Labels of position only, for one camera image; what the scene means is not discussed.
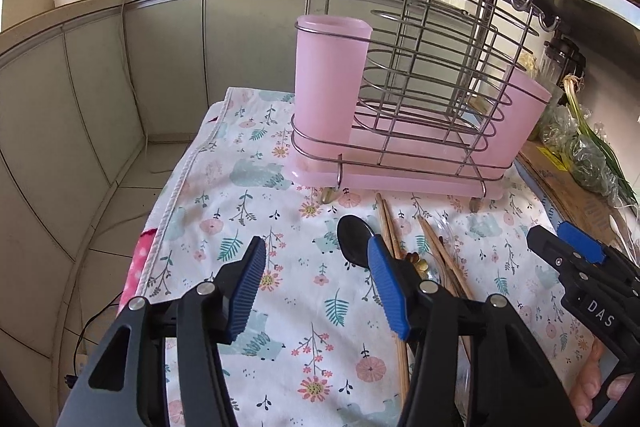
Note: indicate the bagged green vegetables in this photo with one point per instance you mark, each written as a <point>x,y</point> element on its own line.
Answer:
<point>581,157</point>

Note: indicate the pink drip tray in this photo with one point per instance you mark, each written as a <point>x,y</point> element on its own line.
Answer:
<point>402,156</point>

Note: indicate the person's right hand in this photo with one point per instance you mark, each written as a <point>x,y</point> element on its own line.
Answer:
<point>588,383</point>

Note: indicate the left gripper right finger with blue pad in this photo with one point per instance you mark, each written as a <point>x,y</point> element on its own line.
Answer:
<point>477,364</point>

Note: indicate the green onions bunch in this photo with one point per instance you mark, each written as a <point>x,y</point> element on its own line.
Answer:
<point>627,195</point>

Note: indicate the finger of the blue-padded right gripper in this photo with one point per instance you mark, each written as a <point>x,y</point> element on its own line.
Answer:
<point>581,242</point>

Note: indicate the floral white tablecloth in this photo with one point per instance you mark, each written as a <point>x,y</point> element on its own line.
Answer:
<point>317,350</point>

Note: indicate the pink polka dot cloth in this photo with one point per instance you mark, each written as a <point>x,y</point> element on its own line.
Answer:
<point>141,253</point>

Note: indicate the cardboard box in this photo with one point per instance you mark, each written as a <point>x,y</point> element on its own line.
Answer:
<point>588,211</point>

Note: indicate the gold flower-shaped spoon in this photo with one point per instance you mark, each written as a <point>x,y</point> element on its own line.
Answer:
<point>420,264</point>

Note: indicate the pink plastic cup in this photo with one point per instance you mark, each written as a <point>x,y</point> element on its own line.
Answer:
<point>331,52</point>
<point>518,110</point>

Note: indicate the pink plastic cup left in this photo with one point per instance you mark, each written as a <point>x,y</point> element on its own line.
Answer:
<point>331,52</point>

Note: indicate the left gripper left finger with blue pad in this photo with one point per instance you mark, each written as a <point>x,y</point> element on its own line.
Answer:
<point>124,383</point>

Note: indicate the black blender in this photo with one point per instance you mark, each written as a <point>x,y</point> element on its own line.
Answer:
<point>561,58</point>

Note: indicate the black plastic spoon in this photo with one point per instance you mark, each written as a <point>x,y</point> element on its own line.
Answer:
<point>353,234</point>

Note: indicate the pink plastic cup right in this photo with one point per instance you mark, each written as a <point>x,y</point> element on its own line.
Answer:
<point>518,110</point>

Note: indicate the chrome wire utensil rack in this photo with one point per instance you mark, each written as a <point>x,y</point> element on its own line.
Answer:
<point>443,59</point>

